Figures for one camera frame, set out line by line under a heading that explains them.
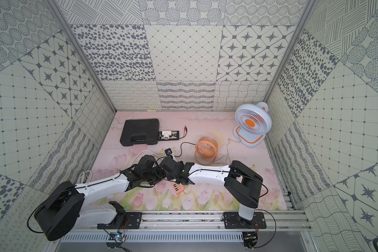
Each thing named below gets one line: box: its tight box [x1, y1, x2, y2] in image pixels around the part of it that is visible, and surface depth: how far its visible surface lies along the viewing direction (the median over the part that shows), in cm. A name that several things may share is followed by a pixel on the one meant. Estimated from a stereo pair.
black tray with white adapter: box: [157, 130, 180, 141], surface depth 106 cm
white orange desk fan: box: [233, 101, 272, 148], surface depth 90 cm
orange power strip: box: [171, 182, 185, 195], surface depth 83 cm
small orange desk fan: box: [194, 136, 219, 166], surface depth 92 cm
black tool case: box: [119, 118, 160, 147], surface depth 103 cm
